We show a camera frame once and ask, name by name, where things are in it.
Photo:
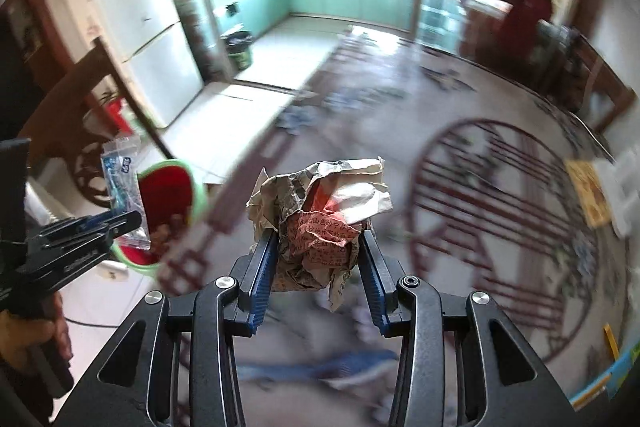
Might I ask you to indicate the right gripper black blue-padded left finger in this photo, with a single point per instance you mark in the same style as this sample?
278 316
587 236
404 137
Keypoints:
134 380

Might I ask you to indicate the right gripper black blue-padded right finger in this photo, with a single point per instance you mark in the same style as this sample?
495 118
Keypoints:
500 381

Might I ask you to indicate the clear plastic wrapper bag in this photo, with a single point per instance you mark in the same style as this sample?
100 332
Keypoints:
119 165

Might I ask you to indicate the newspaper red wrapper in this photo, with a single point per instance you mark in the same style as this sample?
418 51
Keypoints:
318 214

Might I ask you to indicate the black green kitchen bin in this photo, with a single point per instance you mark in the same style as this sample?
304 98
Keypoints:
238 45

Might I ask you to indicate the left hand on handle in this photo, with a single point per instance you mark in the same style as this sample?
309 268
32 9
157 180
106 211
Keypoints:
19 335

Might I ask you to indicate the wooden chair left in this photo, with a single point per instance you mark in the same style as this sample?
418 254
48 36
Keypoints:
56 129

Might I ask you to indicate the wooden chair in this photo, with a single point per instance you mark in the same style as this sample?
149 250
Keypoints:
574 75
56 129

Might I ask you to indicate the red bucket with green rim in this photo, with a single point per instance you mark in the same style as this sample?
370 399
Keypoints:
172 199

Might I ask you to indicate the yellow patterned mat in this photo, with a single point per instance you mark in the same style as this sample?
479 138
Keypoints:
589 191

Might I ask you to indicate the white refrigerator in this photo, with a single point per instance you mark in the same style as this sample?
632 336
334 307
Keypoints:
147 44

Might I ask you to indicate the wooden chair right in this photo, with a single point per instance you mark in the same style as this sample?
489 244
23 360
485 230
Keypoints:
574 75

